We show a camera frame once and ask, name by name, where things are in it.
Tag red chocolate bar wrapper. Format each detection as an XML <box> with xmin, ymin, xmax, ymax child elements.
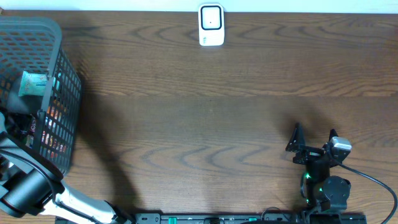
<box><xmin>27</xmin><ymin>99</ymin><xmax>67</xmax><ymax>156</ymax></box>

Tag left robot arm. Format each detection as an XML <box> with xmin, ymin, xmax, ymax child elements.
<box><xmin>1</xmin><ymin>114</ymin><xmax>136</xmax><ymax>223</ymax></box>

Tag right black cable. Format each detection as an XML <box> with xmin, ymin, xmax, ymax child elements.
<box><xmin>329</xmin><ymin>154</ymin><xmax>398</xmax><ymax>224</ymax></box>

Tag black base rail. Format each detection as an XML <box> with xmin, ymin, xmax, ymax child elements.
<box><xmin>134</xmin><ymin>211</ymin><xmax>367</xmax><ymax>224</ymax></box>

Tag green wet wipes packet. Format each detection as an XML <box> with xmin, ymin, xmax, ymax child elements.
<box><xmin>18</xmin><ymin>71</ymin><xmax>48</xmax><ymax>97</ymax></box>

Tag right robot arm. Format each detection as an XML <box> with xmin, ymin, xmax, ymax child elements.
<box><xmin>285</xmin><ymin>123</ymin><xmax>352</xmax><ymax>223</ymax></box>

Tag grey plastic mesh basket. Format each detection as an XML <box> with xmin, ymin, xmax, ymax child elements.
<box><xmin>0</xmin><ymin>16</ymin><xmax>83</xmax><ymax>177</ymax></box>

